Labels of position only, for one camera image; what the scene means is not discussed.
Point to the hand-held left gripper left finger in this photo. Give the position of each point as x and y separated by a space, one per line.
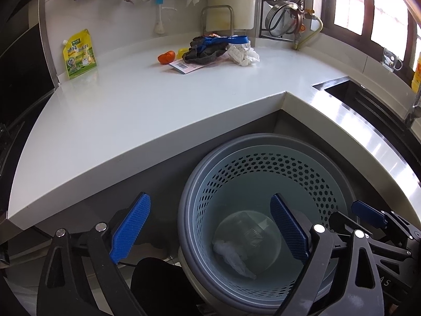
131 227

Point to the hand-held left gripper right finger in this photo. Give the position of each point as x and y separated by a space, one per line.
289 227

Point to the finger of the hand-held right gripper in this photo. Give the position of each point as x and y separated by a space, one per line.
368 212
340 222

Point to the grey blue perforated trash bin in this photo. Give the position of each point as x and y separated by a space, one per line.
230 177

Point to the pink white barcode card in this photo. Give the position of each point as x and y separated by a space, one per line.
184 67

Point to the orange plastic piece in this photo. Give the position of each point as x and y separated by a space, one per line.
166 57

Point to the white tissue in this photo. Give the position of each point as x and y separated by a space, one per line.
243 56

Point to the dark grey cloth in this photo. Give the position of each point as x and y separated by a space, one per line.
204 56

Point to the blue plastic strip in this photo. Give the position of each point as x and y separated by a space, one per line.
240 39

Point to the crumpled clear plastic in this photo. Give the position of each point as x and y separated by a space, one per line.
230 253

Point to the black kitchen sink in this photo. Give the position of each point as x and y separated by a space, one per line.
361 98

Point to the yellow bottle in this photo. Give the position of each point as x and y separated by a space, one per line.
417 79

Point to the clear printed cup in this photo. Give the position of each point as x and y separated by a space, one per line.
389 60

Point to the yellow green spout pouch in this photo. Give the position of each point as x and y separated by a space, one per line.
79 57

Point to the black range hood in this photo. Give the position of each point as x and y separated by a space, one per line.
19 72

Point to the white blue bottle brush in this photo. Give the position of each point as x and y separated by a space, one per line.
159 26

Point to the brown framed window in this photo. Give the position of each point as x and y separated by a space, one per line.
378 6

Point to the red brown snack wrapper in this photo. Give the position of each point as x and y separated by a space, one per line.
214 35

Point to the glass pot lid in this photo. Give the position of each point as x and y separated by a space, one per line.
279 16

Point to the metal cutting board rack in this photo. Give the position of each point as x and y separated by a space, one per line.
217 7

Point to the white cutting board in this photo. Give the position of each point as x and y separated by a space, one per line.
236 0

